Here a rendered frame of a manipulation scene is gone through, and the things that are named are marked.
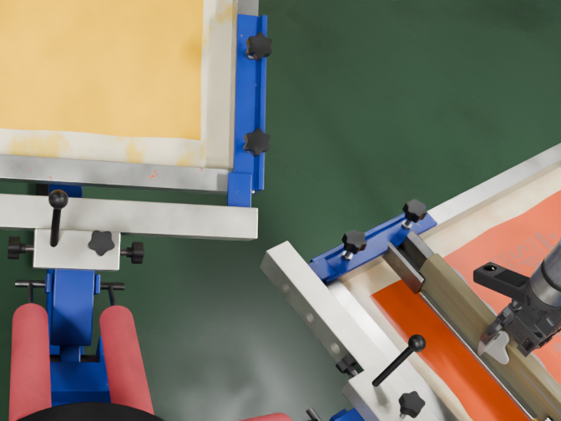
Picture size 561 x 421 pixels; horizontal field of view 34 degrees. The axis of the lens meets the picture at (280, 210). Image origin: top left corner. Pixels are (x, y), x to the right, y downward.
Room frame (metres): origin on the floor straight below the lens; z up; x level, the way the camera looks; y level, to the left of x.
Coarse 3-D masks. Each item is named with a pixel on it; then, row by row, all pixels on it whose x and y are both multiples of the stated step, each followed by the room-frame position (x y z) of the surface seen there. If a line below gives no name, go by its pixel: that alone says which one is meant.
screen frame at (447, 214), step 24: (528, 168) 1.56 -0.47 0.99; (552, 168) 1.61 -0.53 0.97; (480, 192) 1.43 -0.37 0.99; (504, 192) 1.47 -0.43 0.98; (432, 216) 1.31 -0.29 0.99; (456, 216) 1.34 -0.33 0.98; (336, 288) 1.04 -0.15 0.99; (360, 312) 1.01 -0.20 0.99; (384, 336) 0.98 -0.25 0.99; (408, 384) 0.91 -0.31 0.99; (432, 408) 0.88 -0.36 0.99
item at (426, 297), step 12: (432, 300) 1.10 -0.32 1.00; (444, 312) 1.08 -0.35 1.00; (444, 324) 1.06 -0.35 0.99; (456, 336) 1.05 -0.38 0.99; (468, 348) 1.03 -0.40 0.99; (480, 360) 1.01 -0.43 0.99; (492, 372) 1.00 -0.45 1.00; (504, 384) 0.98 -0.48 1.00; (516, 396) 0.97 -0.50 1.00; (528, 408) 0.95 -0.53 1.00
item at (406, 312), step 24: (528, 216) 1.45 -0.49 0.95; (552, 216) 1.48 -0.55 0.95; (480, 240) 1.33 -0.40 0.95; (504, 240) 1.36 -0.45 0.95; (456, 264) 1.24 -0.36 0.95; (480, 264) 1.27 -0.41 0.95; (384, 288) 1.12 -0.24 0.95; (408, 288) 1.14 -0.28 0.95; (480, 288) 1.21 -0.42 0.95; (384, 312) 1.06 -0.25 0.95; (408, 312) 1.08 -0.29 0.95; (432, 312) 1.10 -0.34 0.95; (408, 336) 1.03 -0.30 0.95; (432, 336) 1.05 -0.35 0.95; (432, 360) 1.00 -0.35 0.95; (456, 360) 1.02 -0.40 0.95
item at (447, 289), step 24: (432, 264) 1.12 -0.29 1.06; (432, 288) 1.11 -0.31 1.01; (456, 288) 1.09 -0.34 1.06; (456, 312) 1.07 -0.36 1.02; (480, 312) 1.06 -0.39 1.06; (480, 336) 1.04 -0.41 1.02; (528, 360) 1.00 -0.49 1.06; (528, 384) 0.97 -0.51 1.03; (552, 384) 0.97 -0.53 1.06; (552, 408) 0.94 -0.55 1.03
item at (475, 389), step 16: (544, 352) 1.12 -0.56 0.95; (464, 368) 1.01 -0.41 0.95; (480, 368) 1.02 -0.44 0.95; (560, 368) 1.09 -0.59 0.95; (448, 384) 0.96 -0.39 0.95; (464, 384) 0.98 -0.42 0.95; (480, 384) 0.99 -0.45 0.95; (496, 384) 1.00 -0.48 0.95; (560, 384) 1.06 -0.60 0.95; (464, 400) 0.95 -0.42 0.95; (480, 400) 0.96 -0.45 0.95; (496, 400) 0.97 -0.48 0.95; (480, 416) 0.93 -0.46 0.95; (496, 416) 0.94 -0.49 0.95; (512, 416) 0.95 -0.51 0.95
